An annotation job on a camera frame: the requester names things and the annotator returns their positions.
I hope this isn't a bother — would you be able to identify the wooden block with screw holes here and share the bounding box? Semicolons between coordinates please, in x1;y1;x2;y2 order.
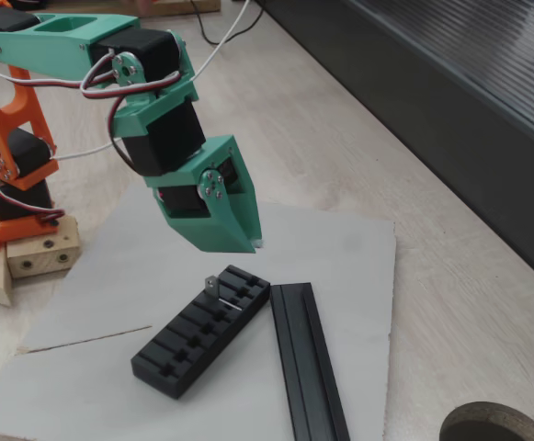
6;215;82;280

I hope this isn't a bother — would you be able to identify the grey horizontal window blind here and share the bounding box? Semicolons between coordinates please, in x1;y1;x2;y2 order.
348;0;534;153

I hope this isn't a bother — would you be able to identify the short tricolour servo wire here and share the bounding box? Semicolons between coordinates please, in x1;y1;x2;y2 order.
0;176;65;228

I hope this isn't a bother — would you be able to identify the long tricolour servo wire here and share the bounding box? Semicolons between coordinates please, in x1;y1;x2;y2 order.
0;26;195;175

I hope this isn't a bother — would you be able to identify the black aluminium profile rail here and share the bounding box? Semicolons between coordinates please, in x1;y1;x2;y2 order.
269;281;351;441

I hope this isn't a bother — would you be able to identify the black slotted holder block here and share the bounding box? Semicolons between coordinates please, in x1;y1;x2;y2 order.
131;264;271;401

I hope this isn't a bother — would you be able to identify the light wooden plank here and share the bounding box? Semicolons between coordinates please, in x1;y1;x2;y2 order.
34;0;222;19

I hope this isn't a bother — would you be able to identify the thin black cable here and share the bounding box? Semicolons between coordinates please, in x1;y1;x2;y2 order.
189;0;267;46

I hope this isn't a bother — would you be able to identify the white USB cable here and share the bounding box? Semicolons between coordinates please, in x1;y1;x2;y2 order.
50;0;253;162

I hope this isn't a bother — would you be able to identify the small metal L bracket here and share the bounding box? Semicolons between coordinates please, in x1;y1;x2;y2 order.
203;273;244;311

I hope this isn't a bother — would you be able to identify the grey faced plywood board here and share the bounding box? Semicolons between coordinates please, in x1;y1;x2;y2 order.
0;185;397;441

